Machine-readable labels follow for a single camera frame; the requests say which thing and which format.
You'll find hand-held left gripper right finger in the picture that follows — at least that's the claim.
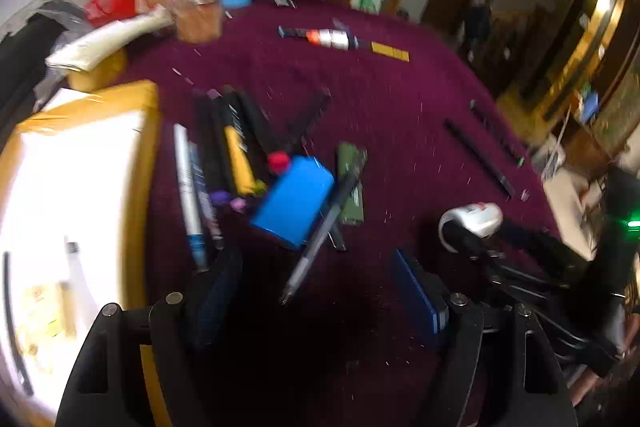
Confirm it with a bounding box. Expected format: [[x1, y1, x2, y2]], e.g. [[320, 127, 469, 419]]
[[390, 247, 578, 427]]

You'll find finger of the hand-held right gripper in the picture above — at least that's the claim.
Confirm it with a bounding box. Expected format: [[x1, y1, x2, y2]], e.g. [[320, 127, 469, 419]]
[[502, 223, 586, 275], [442, 221, 501, 265]]

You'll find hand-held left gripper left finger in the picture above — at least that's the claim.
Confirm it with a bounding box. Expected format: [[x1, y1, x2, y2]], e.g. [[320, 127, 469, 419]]
[[55, 244, 246, 427]]

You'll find white tape roll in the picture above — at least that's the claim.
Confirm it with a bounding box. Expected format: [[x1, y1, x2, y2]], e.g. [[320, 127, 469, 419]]
[[439, 202, 504, 254]]

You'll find blue bottle red cap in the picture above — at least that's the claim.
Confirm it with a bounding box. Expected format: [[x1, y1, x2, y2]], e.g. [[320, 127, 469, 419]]
[[250, 151, 335, 250]]

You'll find green box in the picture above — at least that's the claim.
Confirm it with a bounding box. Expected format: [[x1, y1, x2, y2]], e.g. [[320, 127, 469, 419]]
[[336, 143, 368, 224]]

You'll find yellow cardboard box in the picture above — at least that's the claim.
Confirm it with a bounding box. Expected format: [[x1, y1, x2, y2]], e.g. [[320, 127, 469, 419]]
[[0, 79, 161, 427]]

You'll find black pen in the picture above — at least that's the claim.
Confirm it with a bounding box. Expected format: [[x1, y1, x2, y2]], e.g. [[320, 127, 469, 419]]
[[444, 118, 516, 198], [469, 99, 525, 166]]

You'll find blue white marker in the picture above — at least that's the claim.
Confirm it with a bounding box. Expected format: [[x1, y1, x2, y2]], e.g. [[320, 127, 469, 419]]
[[190, 142, 226, 250]]

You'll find clear ballpoint pen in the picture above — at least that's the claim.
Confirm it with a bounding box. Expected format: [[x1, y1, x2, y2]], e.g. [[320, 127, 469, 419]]
[[280, 172, 361, 305]]

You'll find yellow marker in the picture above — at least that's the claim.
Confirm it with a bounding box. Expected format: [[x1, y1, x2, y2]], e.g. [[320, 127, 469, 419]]
[[220, 99, 266, 198]]

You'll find black marker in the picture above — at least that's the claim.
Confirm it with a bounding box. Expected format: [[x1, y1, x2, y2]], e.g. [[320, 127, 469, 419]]
[[235, 89, 281, 168], [192, 89, 236, 208]]

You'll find yellow strip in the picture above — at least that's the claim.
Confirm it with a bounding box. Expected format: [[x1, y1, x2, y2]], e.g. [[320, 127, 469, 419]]
[[370, 41, 411, 62]]

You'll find white and orange glue tube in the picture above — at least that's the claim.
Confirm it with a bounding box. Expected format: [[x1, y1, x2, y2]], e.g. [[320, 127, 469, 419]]
[[277, 26, 361, 52]]

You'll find white plastic bag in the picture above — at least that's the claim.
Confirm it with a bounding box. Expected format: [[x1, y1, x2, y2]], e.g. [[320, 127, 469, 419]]
[[45, 12, 173, 72]]

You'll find red bag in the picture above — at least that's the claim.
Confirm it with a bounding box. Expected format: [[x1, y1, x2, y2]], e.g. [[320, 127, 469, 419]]
[[84, 0, 138, 28]]

